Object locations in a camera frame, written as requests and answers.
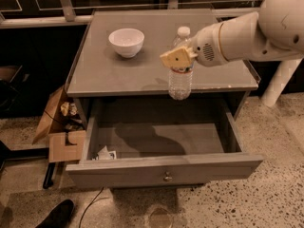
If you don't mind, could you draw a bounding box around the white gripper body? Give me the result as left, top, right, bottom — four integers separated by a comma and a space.
191, 23, 227, 67

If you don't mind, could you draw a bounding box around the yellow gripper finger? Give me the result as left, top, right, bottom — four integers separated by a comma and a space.
160, 46, 198, 68

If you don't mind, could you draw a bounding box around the clear plastic water bottle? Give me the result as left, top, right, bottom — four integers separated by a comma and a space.
168, 27, 194, 101

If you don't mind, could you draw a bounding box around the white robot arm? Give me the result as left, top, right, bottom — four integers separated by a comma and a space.
161, 0, 304, 107

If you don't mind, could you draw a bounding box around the open grey top drawer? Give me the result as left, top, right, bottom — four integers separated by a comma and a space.
66, 97, 263, 188

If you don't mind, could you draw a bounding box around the metal drawer knob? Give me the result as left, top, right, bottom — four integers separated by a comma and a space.
163, 172, 173, 182

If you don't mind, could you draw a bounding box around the white ceramic bowl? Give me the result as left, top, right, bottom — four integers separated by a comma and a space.
108, 28, 144, 58

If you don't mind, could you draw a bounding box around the grey wooden nightstand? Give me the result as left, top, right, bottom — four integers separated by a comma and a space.
65, 9, 261, 122

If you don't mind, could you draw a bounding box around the crumpled white paper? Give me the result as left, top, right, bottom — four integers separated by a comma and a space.
94, 146, 117, 161

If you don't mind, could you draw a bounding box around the metal window railing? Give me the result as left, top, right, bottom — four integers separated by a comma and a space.
0, 0, 304, 29

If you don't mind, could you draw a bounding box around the open cardboard box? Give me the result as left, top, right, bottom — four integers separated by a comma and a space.
32, 86, 86, 162

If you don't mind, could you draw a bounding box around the black shoe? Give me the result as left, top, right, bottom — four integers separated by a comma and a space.
35, 199, 75, 228

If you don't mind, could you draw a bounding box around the black floor cable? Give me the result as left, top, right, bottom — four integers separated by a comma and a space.
78, 187, 105, 228

